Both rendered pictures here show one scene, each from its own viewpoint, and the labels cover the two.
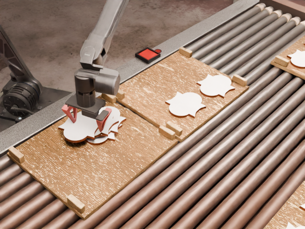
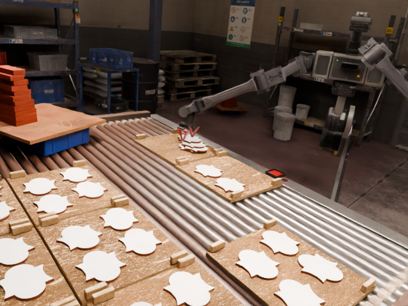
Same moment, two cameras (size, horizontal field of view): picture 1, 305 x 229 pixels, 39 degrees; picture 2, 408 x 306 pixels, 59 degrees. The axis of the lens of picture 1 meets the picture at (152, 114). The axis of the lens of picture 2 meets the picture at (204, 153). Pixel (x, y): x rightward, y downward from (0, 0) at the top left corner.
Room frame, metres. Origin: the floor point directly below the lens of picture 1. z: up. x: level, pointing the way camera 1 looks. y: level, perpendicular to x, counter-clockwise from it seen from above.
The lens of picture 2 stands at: (1.38, -1.72, 1.66)
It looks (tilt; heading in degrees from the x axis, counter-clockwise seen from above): 21 degrees down; 99
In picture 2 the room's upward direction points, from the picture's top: 6 degrees clockwise
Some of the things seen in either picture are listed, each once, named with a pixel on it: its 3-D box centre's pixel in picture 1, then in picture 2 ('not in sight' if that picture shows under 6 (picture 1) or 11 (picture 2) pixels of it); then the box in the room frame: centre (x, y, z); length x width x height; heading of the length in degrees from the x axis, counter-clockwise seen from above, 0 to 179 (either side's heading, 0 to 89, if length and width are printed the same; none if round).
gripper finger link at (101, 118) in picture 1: (97, 118); (184, 132); (0.98, 0.17, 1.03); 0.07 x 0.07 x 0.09; 69
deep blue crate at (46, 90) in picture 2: not in sight; (44, 88); (-1.99, 3.30, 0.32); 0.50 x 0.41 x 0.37; 54
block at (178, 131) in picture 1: (174, 128); (183, 162); (1.04, -0.07, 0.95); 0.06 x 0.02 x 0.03; 50
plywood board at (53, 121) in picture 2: not in sight; (39, 120); (0.20, -0.03, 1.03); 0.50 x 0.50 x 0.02; 73
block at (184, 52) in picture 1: (185, 52); (275, 181); (1.51, -0.12, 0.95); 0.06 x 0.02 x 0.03; 50
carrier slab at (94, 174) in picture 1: (95, 147); (178, 147); (0.95, 0.18, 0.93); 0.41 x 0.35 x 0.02; 142
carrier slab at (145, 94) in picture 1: (179, 90); (227, 175); (1.27, -0.10, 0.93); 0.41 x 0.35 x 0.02; 140
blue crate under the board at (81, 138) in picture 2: not in sight; (48, 133); (0.27, -0.04, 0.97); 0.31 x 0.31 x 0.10; 73
